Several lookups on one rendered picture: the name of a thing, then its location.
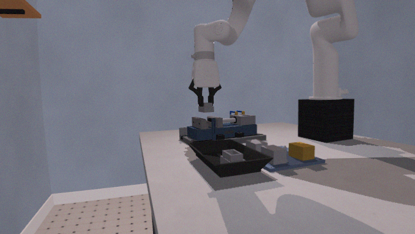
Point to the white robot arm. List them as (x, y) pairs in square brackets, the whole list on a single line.
[(323, 33)]

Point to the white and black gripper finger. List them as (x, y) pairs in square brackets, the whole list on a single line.
[(198, 92), (212, 92)]

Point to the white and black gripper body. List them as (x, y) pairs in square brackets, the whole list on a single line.
[(205, 73)]

